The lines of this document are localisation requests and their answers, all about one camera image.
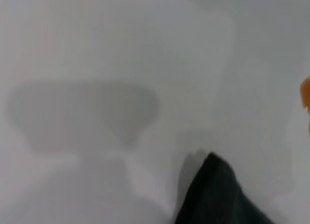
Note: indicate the dark cleaning rag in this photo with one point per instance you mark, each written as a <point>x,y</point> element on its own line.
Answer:
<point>218,197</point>

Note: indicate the brown liquid stain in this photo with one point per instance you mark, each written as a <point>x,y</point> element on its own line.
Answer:
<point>305,93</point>

